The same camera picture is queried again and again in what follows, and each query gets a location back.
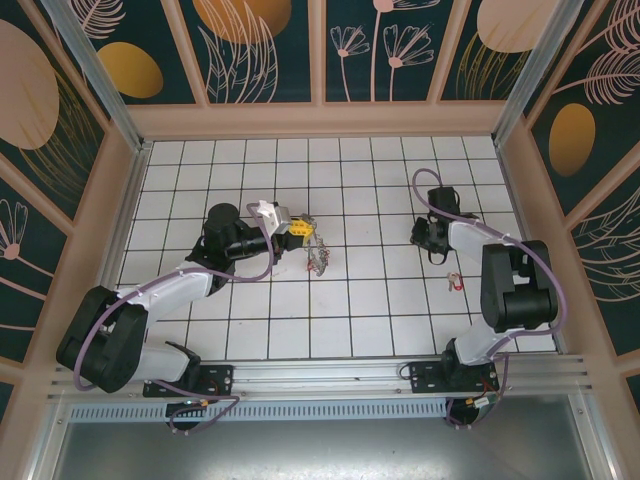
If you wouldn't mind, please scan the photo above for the grey metal sheet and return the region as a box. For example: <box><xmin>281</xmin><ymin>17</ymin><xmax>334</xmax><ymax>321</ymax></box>
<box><xmin>49</xmin><ymin>418</ymin><xmax>609</xmax><ymax>480</ymax></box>

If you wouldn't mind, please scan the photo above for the aluminium table side rail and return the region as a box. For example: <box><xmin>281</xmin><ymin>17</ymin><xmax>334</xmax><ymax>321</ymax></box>
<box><xmin>493</xmin><ymin>141</ymin><xmax>574</xmax><ymax>357</ymax></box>
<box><xmin>74</xmin><ymin>141</ymin><xmax>154</xmax><ymax>301</ymax></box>

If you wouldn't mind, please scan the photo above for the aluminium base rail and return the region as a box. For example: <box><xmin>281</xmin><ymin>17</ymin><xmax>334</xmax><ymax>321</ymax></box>
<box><xmin>47</xmin><ymin>353</ymin><xmax>596</xmax><ymax>401</ymax></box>

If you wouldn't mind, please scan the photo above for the aluminium corner post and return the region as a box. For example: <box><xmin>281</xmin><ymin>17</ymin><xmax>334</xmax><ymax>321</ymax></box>
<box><xmin>39</xmin><ymin>0</ymin><xmax>154</xmax><ymax>151</ymax></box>
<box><xmin>492</xmin><ymin>0</ymin><xmax>601</xmax><ymax>149</ymax></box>

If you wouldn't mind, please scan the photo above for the slotted grey cable duct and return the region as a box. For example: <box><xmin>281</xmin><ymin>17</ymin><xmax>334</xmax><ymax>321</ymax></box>
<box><xmin>67</xmin><ymin>402</ymin><xmax>449</xmax><ymax>421</ymax></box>

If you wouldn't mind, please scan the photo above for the arm base electronics with wires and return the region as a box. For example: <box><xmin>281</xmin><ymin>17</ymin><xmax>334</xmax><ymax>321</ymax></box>
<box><xmin>166</xmin><ymin>397</ymin><xmax>224</xmax><ymax>436</ymax></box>
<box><xmin>446</xmin><ymin>382</ymin><xmax>503</xmax><ymax>431</ymax></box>

